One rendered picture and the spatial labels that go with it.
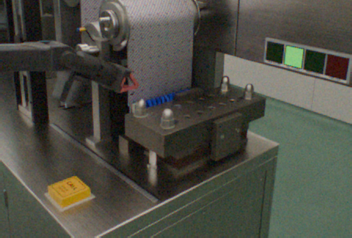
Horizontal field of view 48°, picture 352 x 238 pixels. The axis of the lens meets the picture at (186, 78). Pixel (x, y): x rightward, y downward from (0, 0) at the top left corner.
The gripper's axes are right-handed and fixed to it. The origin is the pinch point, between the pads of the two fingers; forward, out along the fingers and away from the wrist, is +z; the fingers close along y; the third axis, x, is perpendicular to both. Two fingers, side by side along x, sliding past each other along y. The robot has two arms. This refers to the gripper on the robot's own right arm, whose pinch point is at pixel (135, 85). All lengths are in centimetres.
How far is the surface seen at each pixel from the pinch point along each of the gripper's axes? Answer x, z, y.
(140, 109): -5.2, -2.0, 7.9
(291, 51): 23.8, 20.5, 29.1
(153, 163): -17.0, 5.3, 12.6
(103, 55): 4.2, -8.4, -7.1
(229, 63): 56, 270, -187
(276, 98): 36, 280, -122
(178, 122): -4.5, 3.7, 16.8
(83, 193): -26.5, -13.0, 13.4
